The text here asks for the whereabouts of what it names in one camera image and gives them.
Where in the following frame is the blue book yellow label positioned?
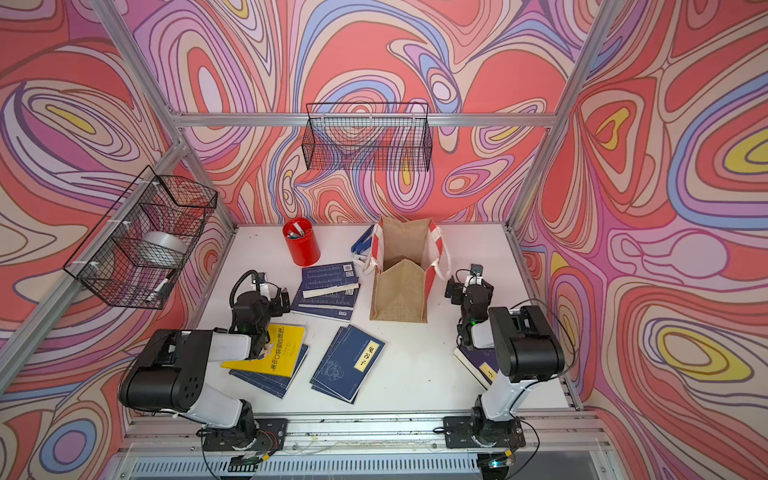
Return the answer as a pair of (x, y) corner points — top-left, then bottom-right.
(310, 327), (359, 404)
(310, 325), (386, 404)

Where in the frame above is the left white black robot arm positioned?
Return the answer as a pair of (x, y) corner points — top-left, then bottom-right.
(118, 270), (291, 437)

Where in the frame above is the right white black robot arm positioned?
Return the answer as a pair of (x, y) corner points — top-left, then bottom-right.
(445, 274), (566, 426)

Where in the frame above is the yellow cover book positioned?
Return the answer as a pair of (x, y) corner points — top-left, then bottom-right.
(221, 324), (306, 378)

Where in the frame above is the purple book yellow label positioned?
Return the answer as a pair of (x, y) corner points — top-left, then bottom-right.
(453, 345), (499, 389)

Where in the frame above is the top dark blue book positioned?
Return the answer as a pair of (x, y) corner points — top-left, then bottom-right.
(300, 261), (359, 298)

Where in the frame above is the dark blue book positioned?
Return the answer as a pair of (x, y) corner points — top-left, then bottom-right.
(300, 261), (359, 298)
(291, 284), (359, 310)
(291, 307), (354, 322)

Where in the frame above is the blue book under yellow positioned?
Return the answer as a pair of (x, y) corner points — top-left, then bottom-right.
(229, 344), (309, 399)

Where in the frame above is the red pen holder cup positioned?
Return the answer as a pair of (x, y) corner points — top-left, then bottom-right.
(282, 217), (321, 267)

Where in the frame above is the bottom dark blue book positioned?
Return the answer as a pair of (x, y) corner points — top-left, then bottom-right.
(291, 307), (354, 322)

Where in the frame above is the white marker in basket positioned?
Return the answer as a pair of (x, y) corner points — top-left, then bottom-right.
(147, 277), (173, 302)

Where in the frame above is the middle dark blue book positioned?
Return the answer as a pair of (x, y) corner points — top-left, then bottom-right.
(291, 284), (359, 310)

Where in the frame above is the silver tape roll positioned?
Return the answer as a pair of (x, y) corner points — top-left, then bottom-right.
(138, 231), (187, 269)

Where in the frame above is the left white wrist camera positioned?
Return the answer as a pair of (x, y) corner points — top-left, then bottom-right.
(251, 271), (270, 297)

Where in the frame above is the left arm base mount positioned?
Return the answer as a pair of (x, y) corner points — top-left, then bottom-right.
(197, 418), (288, 454)

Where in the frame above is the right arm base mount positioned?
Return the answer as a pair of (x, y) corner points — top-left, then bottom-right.
(442, 416), (526, 451)

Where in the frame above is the left black wire basket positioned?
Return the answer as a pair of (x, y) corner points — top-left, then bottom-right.
(63, 167), (218, 310)

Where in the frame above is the black wire basket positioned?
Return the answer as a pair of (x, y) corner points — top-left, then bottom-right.
(63, 167), (218, 310)
(301, 101), (433, 173)

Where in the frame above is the back black wire basket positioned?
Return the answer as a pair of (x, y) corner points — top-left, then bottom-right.
(301, 101), (433, 173)

